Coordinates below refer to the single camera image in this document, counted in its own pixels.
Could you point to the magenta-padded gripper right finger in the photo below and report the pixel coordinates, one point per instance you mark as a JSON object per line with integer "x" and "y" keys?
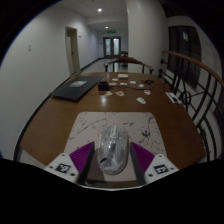
{"x": 161, "y": 166}

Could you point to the white marble-print mouse pad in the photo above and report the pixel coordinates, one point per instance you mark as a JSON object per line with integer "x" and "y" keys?
{"x": 86, "y": 126}

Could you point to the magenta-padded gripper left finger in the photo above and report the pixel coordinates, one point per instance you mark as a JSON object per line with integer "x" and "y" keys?
{"x": 60, "y": 165}

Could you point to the black closed laptop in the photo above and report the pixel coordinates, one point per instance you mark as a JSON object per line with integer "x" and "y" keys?
{"x": 78, "y": 87}

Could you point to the glazed double door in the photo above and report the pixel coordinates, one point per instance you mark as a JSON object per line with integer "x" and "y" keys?
{"x": 111, "y": 46}

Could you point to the dark window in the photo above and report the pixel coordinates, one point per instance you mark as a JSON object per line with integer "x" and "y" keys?
{"x": 185, "y": 53}

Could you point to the green exit sign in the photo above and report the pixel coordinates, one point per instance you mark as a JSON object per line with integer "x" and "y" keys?
{"x": 111, "y": 31}

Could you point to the white strip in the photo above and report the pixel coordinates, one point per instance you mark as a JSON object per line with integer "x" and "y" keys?
{"x": 173, "y": 97}

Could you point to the round ceiling light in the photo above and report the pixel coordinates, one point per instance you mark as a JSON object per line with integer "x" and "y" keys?
{"x": 106, "y": 27}
{"x": 99, "y": 10}

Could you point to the transparent computer mouse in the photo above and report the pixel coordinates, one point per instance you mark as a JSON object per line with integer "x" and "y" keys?
{"x": 113, "y": 150}

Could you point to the small orange-white card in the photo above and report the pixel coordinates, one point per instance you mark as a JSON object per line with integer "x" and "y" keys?
{"x": 108, "y": 93}
{"x": 119, "y": 93}

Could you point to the small white card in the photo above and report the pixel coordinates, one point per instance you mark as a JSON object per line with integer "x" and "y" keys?
{"x": 141, "y": 85}
{"x": 147, "y": 92}
{"x": 141, "y": 100}
{"x": 133, "y": 82}
{"x": 114, "y": 79}
{"x": 123, "y": 84}

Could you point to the wooden chair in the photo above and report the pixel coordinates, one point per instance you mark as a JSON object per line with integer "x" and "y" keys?
{"x": 123, "y": 54}

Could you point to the beige single door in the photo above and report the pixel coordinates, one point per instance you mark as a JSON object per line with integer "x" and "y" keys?
{"x": 72, "y": 53}

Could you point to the flat white box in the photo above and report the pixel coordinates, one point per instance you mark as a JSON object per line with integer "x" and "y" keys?
{"x": 123, "y": 76}

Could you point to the wooden armchair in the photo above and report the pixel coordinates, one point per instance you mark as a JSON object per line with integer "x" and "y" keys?
{"x": 128, "y": 60}

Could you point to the white wall switch plate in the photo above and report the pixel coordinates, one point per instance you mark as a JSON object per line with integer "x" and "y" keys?
{"x": 29, "y": 48}

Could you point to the small black box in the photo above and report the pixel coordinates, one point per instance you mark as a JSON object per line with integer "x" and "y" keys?
{"x": 103, "y": 86}

